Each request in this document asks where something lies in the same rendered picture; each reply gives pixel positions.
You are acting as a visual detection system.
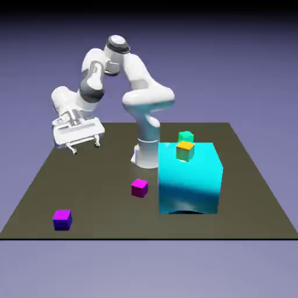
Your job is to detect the small purple cube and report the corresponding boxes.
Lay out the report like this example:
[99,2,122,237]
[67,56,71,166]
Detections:
[52,209,73,232]

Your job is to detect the small green cube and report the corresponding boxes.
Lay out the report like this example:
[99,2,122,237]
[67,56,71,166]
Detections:
[178,130,194,144]

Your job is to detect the small yellow cube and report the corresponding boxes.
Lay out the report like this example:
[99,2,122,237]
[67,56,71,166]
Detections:
[175,140,196,162]

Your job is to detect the small magenta cube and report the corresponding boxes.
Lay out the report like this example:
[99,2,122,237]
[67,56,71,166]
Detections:
[130,178,149,199]

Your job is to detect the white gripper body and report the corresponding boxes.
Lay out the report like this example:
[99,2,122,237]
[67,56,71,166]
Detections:
[52,117,106,147]

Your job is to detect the large cyan box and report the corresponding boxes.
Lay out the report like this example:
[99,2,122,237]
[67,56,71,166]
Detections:
[158,141,224,215]

